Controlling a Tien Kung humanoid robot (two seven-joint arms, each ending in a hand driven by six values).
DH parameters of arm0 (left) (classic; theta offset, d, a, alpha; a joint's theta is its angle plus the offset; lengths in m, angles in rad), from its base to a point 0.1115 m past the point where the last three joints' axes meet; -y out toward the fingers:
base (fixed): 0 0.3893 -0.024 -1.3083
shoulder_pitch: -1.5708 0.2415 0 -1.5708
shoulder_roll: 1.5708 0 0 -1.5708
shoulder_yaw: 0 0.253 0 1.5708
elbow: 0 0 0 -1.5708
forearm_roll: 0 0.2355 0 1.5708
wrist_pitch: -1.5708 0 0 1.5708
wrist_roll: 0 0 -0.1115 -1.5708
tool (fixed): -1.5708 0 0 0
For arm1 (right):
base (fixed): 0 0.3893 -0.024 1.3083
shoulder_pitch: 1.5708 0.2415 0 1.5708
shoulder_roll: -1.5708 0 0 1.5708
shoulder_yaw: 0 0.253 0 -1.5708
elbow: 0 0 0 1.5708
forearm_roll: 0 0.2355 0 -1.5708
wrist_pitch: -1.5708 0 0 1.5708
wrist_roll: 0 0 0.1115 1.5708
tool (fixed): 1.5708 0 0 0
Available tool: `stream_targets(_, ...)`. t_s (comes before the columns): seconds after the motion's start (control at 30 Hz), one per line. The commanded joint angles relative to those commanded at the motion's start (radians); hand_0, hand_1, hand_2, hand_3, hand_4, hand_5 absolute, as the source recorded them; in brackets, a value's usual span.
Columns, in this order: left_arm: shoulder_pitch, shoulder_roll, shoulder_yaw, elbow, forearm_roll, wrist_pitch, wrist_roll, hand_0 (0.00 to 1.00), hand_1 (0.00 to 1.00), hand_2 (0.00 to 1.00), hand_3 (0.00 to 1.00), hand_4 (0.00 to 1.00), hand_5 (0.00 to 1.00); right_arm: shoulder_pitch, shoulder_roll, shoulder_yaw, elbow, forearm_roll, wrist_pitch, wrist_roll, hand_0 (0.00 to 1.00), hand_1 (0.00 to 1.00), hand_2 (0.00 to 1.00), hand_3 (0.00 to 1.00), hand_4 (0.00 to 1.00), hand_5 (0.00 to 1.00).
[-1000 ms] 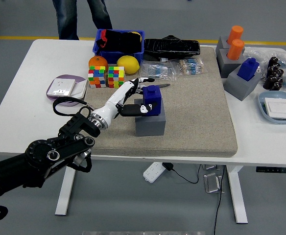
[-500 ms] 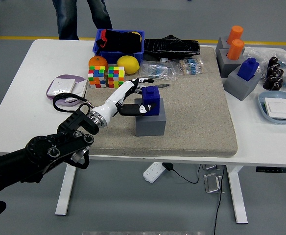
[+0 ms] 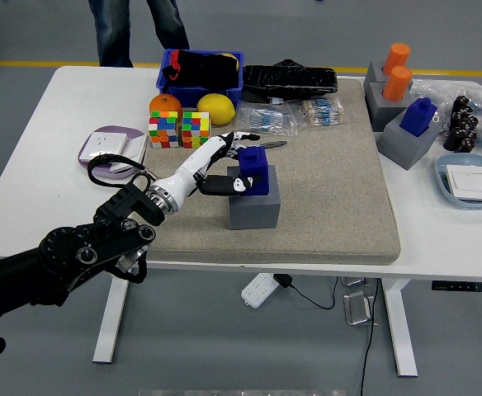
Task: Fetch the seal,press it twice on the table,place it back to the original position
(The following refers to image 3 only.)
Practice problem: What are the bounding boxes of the light blue tray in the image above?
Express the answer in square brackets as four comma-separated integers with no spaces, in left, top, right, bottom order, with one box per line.
[434,153,482,211]

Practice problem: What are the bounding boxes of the white table leg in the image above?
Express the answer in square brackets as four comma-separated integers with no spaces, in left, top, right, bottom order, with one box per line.
[92,267,133,364]
[380,279,418,377]

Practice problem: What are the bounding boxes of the yellow lemon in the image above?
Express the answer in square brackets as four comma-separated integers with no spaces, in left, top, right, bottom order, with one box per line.
[196,92,237,126]

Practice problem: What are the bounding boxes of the blue square seal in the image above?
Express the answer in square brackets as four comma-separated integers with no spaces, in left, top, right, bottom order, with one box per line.
[236,144,271,197]
[399,97,438,139]

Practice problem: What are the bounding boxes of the white wall switch panel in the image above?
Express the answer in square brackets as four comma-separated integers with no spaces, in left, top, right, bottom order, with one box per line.
[445,164,482,202]
[109,134,149,174]

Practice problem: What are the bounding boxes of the black cloth with red trim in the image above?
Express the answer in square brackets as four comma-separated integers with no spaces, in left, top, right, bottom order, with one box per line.
[161,49,241,90]

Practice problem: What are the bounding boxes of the black pen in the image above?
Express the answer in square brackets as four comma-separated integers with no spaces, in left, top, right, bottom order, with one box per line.
[248,140,288,150]

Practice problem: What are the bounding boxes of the colourful puzzle cube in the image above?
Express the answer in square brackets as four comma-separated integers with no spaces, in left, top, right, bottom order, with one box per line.
[148,110,181,149]
[181,111,212,150]

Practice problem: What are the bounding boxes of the black plug with cord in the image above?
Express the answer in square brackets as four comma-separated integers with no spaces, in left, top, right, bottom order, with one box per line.
[272,273,339,310]

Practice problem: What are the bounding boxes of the black plastic wrapped package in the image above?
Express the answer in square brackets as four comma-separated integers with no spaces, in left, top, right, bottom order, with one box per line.
[242,59,339,104]

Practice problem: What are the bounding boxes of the grey-brown mat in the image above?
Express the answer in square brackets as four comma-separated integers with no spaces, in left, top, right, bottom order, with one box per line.
[127,78,402,266]

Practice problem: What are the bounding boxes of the clear bag brown resistors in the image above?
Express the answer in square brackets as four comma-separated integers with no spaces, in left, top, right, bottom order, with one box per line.
[292,97,352,128]

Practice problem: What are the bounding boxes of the black floor cable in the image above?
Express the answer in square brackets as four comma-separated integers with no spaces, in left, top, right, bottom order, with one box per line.
[359,278,380,396]

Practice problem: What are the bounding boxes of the clear metal floor bracket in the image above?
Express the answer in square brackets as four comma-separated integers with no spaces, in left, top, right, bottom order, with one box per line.
[339,276,372,288]
[343,290,376,327]

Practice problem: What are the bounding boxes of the orange fruit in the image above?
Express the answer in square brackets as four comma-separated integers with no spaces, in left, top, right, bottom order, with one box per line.
[149,93,184,120]

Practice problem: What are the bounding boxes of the black table control panel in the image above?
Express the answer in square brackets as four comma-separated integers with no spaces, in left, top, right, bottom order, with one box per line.
[431,280,482,293]

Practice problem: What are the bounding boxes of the clear bag of metal parts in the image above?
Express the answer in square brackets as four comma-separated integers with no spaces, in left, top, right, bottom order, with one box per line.
[409,78,482,125]

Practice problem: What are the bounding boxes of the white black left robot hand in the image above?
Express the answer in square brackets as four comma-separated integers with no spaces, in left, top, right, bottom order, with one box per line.
[156,130,263,207]

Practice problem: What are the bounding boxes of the grey round seal holder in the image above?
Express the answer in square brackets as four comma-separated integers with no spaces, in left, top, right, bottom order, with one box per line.
[363,59,414,92]
[363,81,415,133]

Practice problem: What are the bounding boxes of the yellow item in bin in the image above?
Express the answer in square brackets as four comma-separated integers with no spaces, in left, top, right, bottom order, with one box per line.
[220,52,241,71]

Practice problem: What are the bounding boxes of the blue plastic bin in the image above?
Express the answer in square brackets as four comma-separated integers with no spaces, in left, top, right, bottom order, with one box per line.
[155,48,245,109]

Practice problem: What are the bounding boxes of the purple tray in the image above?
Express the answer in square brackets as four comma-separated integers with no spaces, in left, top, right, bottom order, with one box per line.
[77,125,148,181]

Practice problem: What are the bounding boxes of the person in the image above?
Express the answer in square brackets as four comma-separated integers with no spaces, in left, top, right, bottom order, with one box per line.
[87,0,191,68]

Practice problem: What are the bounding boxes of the white power strip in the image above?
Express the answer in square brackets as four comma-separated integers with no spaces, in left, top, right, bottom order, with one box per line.
[240,272,278,309]

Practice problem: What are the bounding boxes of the grey square seal holder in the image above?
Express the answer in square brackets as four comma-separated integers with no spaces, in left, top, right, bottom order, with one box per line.
[376,111,443,172]
[227,164,282,231]

